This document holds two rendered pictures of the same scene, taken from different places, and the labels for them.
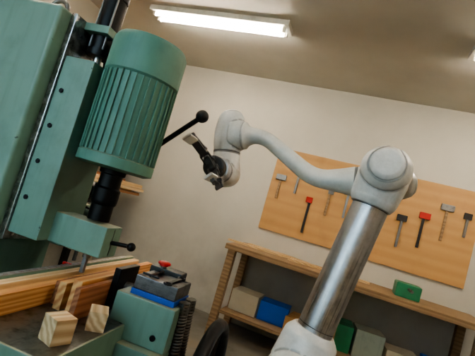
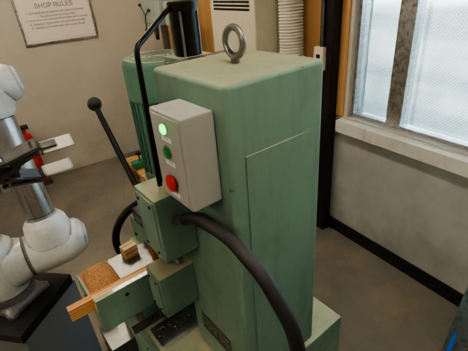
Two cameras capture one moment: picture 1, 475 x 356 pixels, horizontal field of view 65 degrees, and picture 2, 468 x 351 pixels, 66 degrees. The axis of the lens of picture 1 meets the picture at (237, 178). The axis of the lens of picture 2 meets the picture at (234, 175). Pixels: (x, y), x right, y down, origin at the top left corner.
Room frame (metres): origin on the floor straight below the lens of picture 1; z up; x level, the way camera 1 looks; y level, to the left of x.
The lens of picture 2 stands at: (1.46, 0.98, 1.65)
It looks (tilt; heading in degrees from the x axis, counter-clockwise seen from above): 29 degrees down; 220
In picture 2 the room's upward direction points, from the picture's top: 5 degrees counter-clockwise
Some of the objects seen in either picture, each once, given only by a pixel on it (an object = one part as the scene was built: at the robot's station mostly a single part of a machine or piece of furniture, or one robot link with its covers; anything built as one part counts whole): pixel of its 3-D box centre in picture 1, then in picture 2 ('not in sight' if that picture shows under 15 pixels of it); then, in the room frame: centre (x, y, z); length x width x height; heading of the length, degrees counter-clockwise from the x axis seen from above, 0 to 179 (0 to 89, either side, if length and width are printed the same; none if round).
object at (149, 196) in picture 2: not in sight; (166, 217); (1.08, 0.46, 1.22); 0.09 x 0.08 x 0.15; 77
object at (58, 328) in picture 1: (58, 328); not in sight; (0.64, 0.21, 0.92); 0.04 x 0.04 x 0.04; 56
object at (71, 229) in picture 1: (85, 236); not in sight; (0.89, 0.30, 1.03); 0.14 x 0.07 x 0.09; 77
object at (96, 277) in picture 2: not in sight; (99, 275); (1.11, 0.14, 0.92); 0.14 x 0.09 x 0.04; 77
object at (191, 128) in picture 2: not in sight; (186, 154); (1.09, 0.56, 1.40); 0.10 x 0.06 x 0.16; 77
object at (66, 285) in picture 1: (89, 287); not in sight; (0.86, 0.25, 0.93); 0.20 x 0.02 x 0.06; 167
